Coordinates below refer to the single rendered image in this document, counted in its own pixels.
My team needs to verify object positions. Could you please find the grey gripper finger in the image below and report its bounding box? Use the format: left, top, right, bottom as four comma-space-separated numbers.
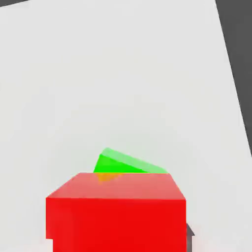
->
186, 223, 205, 252

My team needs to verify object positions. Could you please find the small red cube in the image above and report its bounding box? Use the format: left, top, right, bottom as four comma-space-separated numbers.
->
45, 172, 187, 252

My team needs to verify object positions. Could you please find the small green cube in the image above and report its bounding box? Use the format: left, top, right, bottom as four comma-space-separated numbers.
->
93, 147, 169, 174

